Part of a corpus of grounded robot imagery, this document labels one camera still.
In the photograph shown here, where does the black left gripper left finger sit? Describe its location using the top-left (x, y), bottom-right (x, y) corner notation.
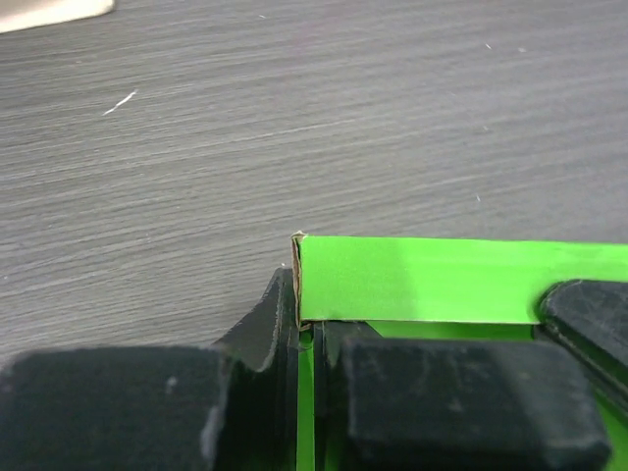
top-left (1, 268), bottom-right (298, 470)

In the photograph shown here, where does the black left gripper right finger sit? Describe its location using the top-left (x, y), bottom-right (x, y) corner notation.
top-left (313, 322), bottom-right (612, 470)

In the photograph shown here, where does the green paper box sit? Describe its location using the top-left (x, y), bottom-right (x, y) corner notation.
top-left (292, 234), bottom-right (627, 470)

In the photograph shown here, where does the beige canvas tote bag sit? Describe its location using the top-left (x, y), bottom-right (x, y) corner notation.
top-left (0, 0), bottom-right (117, 33)

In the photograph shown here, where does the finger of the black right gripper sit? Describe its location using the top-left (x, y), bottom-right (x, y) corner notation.
top-left (534, 280), bottom-right (627, 420)

